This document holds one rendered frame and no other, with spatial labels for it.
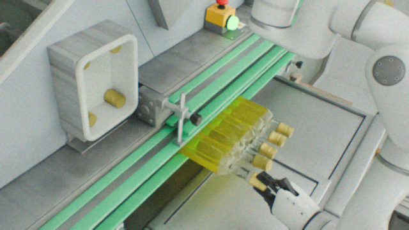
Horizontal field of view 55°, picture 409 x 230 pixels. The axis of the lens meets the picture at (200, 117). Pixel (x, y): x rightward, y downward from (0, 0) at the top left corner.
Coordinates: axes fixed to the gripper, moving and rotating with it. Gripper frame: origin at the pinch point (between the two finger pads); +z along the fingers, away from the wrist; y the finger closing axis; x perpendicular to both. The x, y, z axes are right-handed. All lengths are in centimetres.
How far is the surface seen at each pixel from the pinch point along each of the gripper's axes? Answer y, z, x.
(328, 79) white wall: -307, 239, -535
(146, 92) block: 15.7, 31.5, 14.9
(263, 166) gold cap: 1.9, 3.2, -2.9
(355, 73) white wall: -284, 208, -559
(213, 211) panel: -12.5, 7.4, 9.0
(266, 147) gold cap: 1.8, 7.6, -9.0
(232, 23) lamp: 20, 42, -25
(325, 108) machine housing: -15, 19, -62
